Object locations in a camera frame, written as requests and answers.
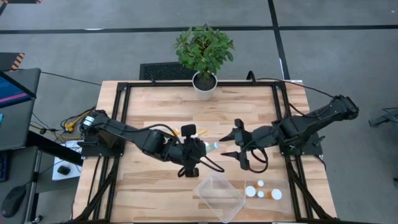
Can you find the black floor mat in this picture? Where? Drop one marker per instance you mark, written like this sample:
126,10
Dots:
161,71

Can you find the clear plastic bin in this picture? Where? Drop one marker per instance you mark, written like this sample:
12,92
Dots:
280,205
217,199

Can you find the white plant pot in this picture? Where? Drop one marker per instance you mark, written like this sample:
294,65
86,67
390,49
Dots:
204,93

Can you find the pale green pill bottle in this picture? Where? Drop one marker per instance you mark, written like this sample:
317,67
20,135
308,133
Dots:
214,146

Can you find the green leafy plant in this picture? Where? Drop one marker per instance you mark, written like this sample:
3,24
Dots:
202,49

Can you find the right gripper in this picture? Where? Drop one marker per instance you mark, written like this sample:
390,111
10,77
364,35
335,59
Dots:
248,141

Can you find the black aluminium table frame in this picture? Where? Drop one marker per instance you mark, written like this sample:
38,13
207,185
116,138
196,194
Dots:
155,84

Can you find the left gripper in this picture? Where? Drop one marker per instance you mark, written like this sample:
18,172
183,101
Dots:
188,152

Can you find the computer screen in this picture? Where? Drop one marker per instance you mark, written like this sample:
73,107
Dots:
12,93

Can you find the small black device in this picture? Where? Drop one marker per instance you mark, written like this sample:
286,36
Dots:
63,170

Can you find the black floor stand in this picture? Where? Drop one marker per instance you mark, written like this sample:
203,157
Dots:
387,118

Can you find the white paper sheet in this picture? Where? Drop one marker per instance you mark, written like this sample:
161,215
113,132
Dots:
62,158

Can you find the hazard-striped mat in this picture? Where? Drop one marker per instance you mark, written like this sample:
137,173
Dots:
9,60
21,1

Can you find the black computer mouse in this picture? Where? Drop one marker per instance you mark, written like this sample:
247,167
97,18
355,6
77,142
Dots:
12,200

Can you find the black keyboard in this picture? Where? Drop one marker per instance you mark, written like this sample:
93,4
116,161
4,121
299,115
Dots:
3,166

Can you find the grey desk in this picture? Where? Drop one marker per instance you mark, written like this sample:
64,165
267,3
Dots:
18,124

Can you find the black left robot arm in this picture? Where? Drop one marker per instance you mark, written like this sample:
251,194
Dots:
124,129

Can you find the small white cap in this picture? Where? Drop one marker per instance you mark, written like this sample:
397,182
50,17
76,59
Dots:
260,183

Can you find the yellow pill bottle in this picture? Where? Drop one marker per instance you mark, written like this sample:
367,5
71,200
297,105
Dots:
176,131

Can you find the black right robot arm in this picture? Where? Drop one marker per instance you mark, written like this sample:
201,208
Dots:
311,121

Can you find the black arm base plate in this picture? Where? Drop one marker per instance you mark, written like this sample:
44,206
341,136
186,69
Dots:
314,149
93,151

